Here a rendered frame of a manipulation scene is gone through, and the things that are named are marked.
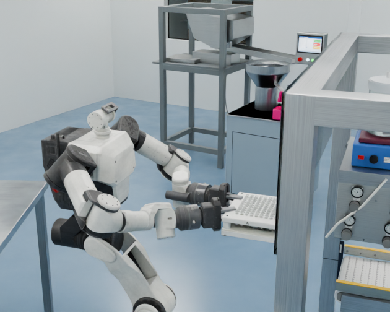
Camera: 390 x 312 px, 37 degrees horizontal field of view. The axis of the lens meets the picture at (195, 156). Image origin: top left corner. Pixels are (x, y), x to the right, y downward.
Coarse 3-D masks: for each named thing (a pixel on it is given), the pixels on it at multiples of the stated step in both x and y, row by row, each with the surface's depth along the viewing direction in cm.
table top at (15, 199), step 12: (0, 180) 290; (12, 180) 290; (0, 192) 276; (12, 192) 276; (24, 192) 276; (36, 192) 276; (0, 204) 262; (12, 204) 262; (24, 204) 262; (0, 216) 250; (12, 216) 250; (24, 216) 254; (0, 228) 239; (12, 228) 239; (0, 240) 229; (0, 252) 225
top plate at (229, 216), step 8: (240, 192) 227; (240, 200) 219; (224, 216) 206; (232, 216) 206; (240, 216) 206; (248, 216) 206; (240, 224) 204; (256, 224) 202; (264, 224) 201; (272, 224) 200
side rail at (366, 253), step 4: (344, 248) 220; (348, 248) 219; (352, 248) 219; (356, 248) 218; (344, 252) 220; (348, 252) 220; (352, 252) 219; (356, 252) 219; (360, 252) 218; (364, 252) 218; (368, 252) 217; (372, 252) 217; (376, 252) 216; (380, 252) 216; (364, 256) 218; (368, 256) 218; (372, 256) 217; (376, 256) 217; (380, 256) 216; (384, 256) 216; (388, 256) 215; (388, 260) 216
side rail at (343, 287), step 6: (336, 282) 195; (336, 288) 196; (342, 288) 195; (348, 288) 195; (354, 288) 194; (360, 288) 193; (366, 288) 193; (372, 288) 192; (360, 294) 194; (366, 294) 193; (372, 294) 192; (378, 294) 192; (384, 294) 191
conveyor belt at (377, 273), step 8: (352, 256) 220; (344, 264) 214; (352, 264) 214; (360, 264) 214; (368, 264) 214; (376, 264) 214; (384, 264) 214; (344, 272) 208; (352, 272) 208; (360, 272) 208; (368, 272) 208; (376, 272) 208; (384, 272) 208; (352, 280) 203; (360, 280) 203; (368, 280) 203; (376, 280) 203; (384, 280) 203; (336, 296) 199; (368, 296) 195
